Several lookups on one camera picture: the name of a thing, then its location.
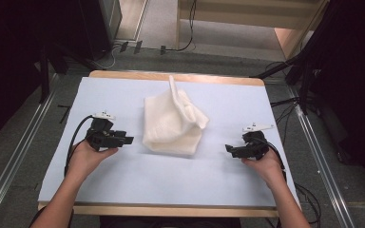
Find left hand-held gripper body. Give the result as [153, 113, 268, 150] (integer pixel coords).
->
[86, 110, 124, 152]

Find person's right hand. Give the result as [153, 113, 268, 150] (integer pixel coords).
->
[240, 148, 287, 188]

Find light blue mat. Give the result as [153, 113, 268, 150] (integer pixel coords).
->
[37, 76, 300, 209]

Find black cabinet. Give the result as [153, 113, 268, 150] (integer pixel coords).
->
[78, 0, 124, 62]

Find metal floor rail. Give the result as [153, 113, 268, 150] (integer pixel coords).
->
[0, 73, 60, 228]
[285, 85, 357, 228]

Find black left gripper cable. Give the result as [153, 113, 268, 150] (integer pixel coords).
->
[63, 114, 95, 177]

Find wooden table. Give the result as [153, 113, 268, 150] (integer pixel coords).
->
[37, 69, 302, 219]

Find black metal stand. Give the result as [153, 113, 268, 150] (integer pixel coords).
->
[249, 0, 341, 116]

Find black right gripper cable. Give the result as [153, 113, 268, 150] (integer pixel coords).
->
[256, 136, 288, 183]

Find dark curtain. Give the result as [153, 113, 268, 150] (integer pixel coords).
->
[0, 0, 86, 150]
[310, 0, 365, 194]

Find person's left hand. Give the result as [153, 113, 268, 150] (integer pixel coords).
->
[67, 140, 120, 182]

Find light wooden furniture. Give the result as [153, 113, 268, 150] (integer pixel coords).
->
[175, 0, 331, 61]

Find white floor cable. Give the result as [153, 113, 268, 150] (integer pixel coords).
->
[89, 44, 122, 70]

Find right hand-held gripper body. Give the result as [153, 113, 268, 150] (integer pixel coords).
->
[241, 123, 276, 162]

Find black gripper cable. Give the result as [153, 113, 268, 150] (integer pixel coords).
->
[63, 114, 95, 177]
[256, 136, 288, 183]

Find black floor cables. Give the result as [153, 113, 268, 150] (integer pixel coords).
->
[264, 61, 322, 228]

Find black hanging cable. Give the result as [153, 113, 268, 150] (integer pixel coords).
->
[164, 0, 198, 53]

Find white mesh laundry bag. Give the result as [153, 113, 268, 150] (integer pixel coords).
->
[142, 74, 210, 157]

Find person's dark clothing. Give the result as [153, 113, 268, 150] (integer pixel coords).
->
[99, 216, 242, 228]

